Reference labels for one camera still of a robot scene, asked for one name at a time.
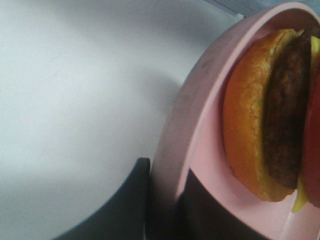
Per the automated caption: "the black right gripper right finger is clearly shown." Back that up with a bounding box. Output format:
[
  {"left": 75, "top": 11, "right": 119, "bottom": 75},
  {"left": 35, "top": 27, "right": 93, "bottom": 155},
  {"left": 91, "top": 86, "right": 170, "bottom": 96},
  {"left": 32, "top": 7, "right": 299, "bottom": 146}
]
[{"left": 174, "top": 169, "right": 269, "bottom": 240}]

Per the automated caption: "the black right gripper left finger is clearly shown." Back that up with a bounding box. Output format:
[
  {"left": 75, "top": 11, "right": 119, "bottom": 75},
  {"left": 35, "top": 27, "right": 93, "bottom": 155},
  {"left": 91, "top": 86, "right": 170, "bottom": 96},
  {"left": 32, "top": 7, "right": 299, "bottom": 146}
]
[{"left": 56, "top": 157, "right": 151, "bottom": 240}]

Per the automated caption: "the pink round plate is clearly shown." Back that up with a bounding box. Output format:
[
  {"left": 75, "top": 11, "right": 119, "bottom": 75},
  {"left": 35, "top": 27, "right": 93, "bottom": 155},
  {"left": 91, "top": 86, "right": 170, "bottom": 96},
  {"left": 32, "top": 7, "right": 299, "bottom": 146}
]
[{"left": 146, "top": 5, "right": 320, "bottom": 240}]

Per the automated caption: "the burger with lettuce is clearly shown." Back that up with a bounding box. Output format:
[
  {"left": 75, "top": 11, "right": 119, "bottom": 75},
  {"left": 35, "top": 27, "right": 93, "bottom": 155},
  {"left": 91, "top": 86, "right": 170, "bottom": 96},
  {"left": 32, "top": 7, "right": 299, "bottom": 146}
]
[{"left": 222, "top": 27, "right": 320, "bottom": 212}]

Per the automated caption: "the white microwave oven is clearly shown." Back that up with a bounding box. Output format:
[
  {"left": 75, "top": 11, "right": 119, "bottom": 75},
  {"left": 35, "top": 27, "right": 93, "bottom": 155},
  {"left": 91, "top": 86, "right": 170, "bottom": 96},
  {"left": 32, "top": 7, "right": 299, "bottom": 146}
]
[{"left": 206, "top": 0, "right": 320, "bottom": 17}]

